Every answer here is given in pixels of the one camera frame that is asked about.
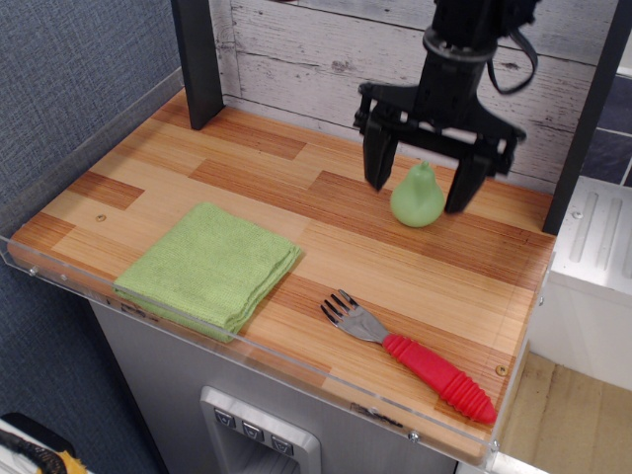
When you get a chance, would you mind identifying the left dark vertical post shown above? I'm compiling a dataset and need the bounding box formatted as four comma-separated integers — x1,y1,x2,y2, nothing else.
171,0,224,130

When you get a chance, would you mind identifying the dark vertical post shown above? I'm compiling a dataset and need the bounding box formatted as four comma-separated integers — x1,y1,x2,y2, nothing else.
542,0,631,235
171,0,224,130

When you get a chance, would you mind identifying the white toy sink unit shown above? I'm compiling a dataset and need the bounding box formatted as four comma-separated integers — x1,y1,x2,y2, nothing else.
527,175,632,391

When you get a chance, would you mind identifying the silver dispenser button panel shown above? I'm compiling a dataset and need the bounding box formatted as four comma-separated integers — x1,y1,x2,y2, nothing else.
198,385,322,474

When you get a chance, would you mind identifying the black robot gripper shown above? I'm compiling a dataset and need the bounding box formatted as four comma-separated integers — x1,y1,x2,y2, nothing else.
354,29,525,213

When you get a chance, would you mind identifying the green folded rag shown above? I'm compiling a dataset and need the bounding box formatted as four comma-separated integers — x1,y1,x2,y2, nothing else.
114,202,301,343

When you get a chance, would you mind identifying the red handled metal fork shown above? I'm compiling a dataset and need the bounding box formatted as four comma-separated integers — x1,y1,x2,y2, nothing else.
320,289,497,425

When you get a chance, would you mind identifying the right dark vertical post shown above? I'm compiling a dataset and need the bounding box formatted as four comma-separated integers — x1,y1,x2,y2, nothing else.
542,0,631,235

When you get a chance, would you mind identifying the yellow black object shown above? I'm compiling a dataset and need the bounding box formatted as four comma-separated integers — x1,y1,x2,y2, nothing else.
1,413,89,473

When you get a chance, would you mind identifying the grey toy fridge cabinet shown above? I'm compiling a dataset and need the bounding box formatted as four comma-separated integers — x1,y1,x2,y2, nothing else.
92,302,457,473

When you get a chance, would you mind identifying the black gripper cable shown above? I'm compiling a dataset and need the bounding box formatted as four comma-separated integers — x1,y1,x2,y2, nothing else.
486,27,539,97

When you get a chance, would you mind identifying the green toy pear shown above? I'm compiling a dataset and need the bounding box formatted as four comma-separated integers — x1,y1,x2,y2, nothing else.
390,162,444,228

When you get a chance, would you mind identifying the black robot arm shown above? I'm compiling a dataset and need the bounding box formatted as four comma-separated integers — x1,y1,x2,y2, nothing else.
354,1,538,213

